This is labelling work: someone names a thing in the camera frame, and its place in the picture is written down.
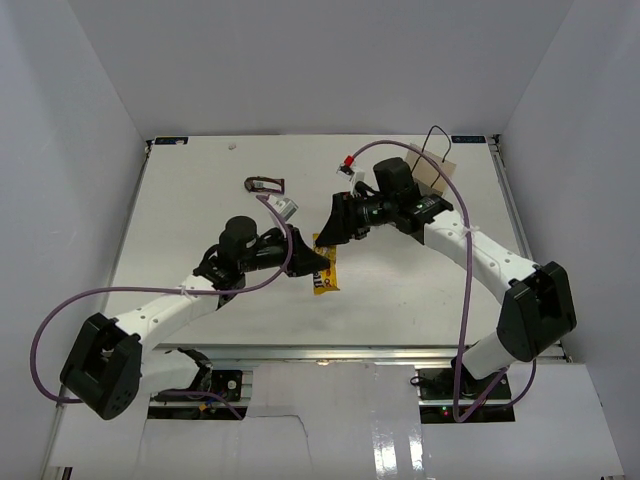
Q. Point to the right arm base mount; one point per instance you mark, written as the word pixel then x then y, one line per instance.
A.
pixel 434 387

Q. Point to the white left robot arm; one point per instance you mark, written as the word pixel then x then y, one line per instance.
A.
pixel 113 360

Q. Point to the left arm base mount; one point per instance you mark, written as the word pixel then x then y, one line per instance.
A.
pixel 226 384

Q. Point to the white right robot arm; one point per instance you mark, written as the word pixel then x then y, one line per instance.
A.
pixel 537 308

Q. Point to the blue label corner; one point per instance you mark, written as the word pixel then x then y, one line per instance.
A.
pixel 468 139
pixel 182 140

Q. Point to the brown chocolate bar wrapper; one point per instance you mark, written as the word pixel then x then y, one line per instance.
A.
pixel 264 185

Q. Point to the blue label right corner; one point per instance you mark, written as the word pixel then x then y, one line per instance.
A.
pixel 468 139

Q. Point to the blue label left corner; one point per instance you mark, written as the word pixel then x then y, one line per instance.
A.
pixel 182 140

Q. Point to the large yellow M&M packet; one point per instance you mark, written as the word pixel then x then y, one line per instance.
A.
pixel 326 280

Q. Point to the aluminium front rail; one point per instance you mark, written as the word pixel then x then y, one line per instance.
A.
pixel 250 356

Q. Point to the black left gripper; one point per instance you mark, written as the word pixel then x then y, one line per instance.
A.
pixel 305 260

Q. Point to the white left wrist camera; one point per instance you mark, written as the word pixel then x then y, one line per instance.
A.
pixel 285 207

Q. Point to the brown paper coffee bag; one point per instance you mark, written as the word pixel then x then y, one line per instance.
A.
pixel 423 172

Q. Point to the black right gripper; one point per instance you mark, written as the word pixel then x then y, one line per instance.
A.
pixel 344 223

